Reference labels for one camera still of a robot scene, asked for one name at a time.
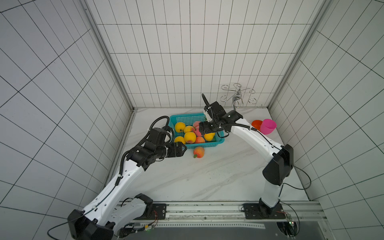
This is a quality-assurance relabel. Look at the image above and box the pink peach top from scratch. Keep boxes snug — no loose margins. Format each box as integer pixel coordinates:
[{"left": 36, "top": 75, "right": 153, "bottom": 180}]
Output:
[{"left": 195, "top": 127, "right": 202, "bottom": 137}]

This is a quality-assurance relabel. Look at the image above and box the pink peach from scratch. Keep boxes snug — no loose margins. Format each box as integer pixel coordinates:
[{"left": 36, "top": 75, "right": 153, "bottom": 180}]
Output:
[
  {"left": 195, "top": 127, "right": 202, "bottom": 137},
  {"left": 193, "top": 121, "right": 200, "bottom": 128}
]

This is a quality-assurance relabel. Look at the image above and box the yellow peach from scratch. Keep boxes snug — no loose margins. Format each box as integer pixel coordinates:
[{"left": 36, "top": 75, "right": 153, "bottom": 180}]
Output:
[
  {"left": 174, "top": 136, "right": 186, "bottom": 145},
  {"left": 204, "top": 133, "right": 215, "bottom": 142},
  {"left": 184, "top": 132, "right": 197, "bottom": 144},
  {"left": 175, "top": 122, "right": 186, "bottom": 133},
  {"left": 195, "top": 137, "right": 206, "bottom": 144}
]

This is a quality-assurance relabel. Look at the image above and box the orange-pink peach bottom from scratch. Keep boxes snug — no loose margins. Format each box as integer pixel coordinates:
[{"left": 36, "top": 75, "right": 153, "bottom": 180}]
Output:
[{"left": 184, "top": 126, "right": 196, "bottom": 134}]

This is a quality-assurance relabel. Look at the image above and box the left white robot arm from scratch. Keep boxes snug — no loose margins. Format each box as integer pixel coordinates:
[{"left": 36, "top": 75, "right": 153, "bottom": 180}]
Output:
[{"left": 68, "top": 116, "right": 187, "bottom": 240}]

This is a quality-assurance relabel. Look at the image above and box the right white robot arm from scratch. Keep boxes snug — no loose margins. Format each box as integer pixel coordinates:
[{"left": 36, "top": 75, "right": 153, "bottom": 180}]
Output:
[{"left": 199, "top": 94, "right": 294, "bottom": 219}]

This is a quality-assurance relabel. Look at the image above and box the teal plastic basket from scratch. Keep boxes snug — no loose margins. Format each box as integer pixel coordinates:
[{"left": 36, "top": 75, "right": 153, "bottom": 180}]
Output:
[{"left": 169, "top": 114, "right": 225, "bottom": 149}]

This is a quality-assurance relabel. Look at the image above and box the orange-red peach top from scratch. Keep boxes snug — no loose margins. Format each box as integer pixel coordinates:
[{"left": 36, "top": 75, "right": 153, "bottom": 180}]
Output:
[{"left": 193, "top": 147, "right": 205, "bottom": 159}]

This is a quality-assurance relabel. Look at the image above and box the chrome cup holder stand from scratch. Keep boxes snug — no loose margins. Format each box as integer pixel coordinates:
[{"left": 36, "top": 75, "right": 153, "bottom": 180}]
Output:
[{"left": 220, "top": 83, "right": 258, "bottom": 111}]

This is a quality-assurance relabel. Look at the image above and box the orange plastic goblet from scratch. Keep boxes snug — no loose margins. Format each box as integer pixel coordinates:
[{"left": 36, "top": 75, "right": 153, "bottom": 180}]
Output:
[{"left": 252, "top": 120, "right": 263, "bottom": 131}]

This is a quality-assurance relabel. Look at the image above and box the magenta plastic goblet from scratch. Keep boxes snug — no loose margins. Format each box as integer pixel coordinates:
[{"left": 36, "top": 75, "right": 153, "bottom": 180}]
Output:
[{"left": 260, "top": 119, "right": 277, "bottom": 135}]

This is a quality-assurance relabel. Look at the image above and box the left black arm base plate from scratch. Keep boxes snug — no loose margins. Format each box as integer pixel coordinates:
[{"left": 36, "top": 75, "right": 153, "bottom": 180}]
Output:
[{"left": 135, "top": 204, "right": 167, "bottom": 221}]

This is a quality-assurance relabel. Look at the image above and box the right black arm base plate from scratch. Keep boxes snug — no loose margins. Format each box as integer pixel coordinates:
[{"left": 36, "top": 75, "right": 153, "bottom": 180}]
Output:
[{"left": 241, "top": 203, "right": 286, "bottom": 220}]

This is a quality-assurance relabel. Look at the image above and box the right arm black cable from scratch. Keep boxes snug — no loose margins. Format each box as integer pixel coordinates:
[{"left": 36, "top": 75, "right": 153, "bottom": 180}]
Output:
[{"left": 280, "top": 164, "right": 312, "bottom": 235}]

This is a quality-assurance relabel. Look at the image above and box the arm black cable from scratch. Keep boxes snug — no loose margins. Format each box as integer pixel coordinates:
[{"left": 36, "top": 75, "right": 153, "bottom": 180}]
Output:
[
  {"left": 47, "top": 220, "right": 73, "bottom": 240},
  {"left": 280, "top": 164, "right": 312, "bottom": 235}
]

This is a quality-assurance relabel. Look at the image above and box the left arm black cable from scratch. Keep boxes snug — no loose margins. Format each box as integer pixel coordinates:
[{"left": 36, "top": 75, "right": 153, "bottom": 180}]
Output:
[{"left": 47, "top": 220, "right": 73, "bottom": 240}]

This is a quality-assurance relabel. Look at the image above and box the aluminium mounting rail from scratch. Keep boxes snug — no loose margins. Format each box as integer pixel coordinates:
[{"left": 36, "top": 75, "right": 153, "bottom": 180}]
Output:
[{"left": 112, "top": 201, "right": 326, "bottom": 230}]

